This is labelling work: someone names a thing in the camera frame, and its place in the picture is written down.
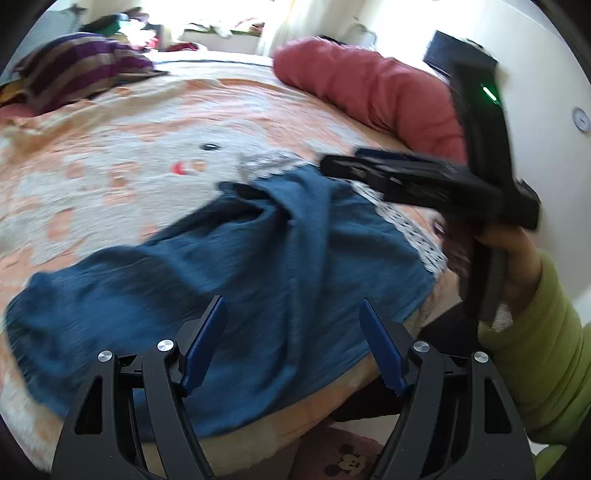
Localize pile of clothes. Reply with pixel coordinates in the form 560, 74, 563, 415
79, 7, 264, 54

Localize right hand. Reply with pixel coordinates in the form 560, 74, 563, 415
434, 218, 542, 324

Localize orange white bear blanket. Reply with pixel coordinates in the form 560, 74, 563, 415
0, 57, 463, 478

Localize grey quilted headboard cushion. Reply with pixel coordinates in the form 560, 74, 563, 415
1, 1, 88, 86

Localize green right sleeve forearm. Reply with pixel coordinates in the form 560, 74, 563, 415
479, 253, 590, 479

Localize pink pillow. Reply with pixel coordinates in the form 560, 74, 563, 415
0, 103, 35, 120

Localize red rolled duvet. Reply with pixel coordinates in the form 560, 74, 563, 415
273, 37, 467, 164

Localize blue pants with lace trim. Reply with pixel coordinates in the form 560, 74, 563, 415
5, 165, 446, 437

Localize purple striped cloth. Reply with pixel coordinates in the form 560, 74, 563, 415
14, 32, 164, 114

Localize pink mickey mouse slipper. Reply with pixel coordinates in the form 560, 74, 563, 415
288, 426, 383, 480

